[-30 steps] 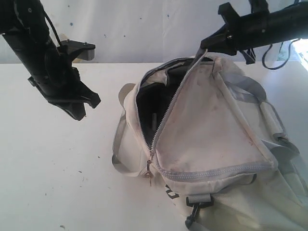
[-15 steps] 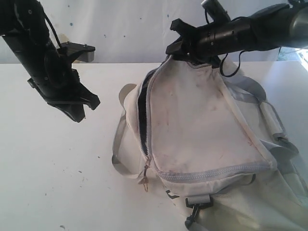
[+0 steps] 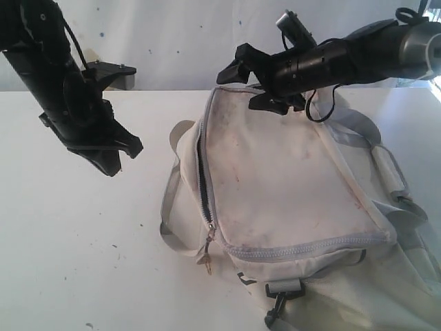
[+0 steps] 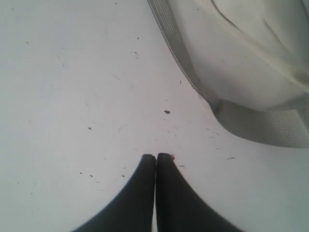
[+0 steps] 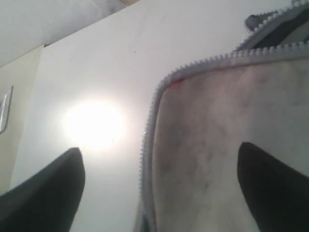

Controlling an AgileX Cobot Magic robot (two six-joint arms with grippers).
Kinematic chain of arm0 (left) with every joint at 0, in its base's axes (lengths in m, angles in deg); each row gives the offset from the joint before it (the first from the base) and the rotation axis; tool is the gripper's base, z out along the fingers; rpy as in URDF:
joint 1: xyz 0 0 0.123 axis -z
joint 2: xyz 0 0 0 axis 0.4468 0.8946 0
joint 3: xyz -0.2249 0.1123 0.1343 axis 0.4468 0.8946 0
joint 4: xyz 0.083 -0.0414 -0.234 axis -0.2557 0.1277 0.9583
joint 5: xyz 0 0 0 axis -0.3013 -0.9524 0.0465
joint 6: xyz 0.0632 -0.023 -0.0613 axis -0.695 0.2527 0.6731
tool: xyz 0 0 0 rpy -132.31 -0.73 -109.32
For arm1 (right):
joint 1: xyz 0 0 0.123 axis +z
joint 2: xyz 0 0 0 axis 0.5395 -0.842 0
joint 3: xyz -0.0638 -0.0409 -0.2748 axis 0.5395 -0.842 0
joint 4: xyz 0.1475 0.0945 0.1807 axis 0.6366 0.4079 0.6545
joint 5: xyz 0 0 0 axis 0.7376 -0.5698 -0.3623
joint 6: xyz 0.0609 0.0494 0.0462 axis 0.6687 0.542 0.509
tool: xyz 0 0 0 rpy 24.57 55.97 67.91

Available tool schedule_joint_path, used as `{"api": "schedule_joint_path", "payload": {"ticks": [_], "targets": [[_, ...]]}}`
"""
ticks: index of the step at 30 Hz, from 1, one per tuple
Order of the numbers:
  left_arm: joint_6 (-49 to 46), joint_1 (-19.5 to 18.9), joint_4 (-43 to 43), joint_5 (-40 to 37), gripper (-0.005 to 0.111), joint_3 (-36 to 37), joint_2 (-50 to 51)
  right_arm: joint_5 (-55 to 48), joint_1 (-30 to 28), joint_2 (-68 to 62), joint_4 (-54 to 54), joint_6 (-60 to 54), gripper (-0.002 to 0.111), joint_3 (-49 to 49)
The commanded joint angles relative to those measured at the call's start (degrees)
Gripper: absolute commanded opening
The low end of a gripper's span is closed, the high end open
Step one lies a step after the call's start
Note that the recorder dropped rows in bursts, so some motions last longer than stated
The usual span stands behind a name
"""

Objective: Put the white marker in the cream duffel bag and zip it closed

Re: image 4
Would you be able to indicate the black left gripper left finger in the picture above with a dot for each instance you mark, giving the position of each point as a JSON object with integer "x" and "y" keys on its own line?
{"x": 132, "y": 208}

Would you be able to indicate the white fabric backpack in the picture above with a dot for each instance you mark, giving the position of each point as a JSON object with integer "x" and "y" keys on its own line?
{"x": 248, "y": 59}

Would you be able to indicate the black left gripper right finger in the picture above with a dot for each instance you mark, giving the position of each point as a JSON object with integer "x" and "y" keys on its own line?
{"x": 178, "y": 207}

